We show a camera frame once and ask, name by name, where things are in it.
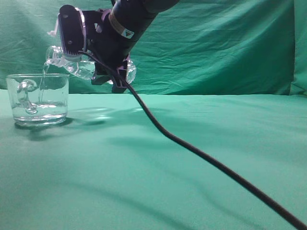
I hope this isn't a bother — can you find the black camera cable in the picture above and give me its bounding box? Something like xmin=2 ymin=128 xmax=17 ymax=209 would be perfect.
xmin=78 ymin=50 xmax=307 ymax=230

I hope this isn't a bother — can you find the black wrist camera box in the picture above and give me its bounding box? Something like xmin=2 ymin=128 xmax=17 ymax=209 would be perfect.
xmin=58 ymin=5 xmax=86 ymax=62

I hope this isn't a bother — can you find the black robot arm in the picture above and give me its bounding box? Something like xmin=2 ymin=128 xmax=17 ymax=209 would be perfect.
xmin=83 ymin=0 xmax=178 ymax=93

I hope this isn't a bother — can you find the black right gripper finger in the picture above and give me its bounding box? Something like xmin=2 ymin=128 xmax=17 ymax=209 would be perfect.
xmin=91 ymin=62 xmax=111 ymax=85
xmin=112 ymin=54 xmax=130 ymax=93

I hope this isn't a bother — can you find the clear plastic water bottle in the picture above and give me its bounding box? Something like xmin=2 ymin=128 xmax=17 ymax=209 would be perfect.
xmin=45 ymin=45 xmax=137 ymax=85

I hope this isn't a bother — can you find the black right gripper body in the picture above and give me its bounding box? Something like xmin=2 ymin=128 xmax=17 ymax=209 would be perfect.
xmin=82 ymin=9 xmax=144 ymax=67

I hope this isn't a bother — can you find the clear glass mug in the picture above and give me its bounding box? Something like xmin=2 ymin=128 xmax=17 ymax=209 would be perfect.
xmin=6 ymin=74 xmax=69 ymax=127

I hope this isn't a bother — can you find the green backdrop cloth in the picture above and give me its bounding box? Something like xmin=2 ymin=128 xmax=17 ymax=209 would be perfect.
xmin=0 ymin=0 xmax=307 ymax=95

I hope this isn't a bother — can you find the green table cloth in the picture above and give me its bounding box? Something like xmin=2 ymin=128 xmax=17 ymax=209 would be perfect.
xmin=0 ymin=90 xmax=307 ymax=230

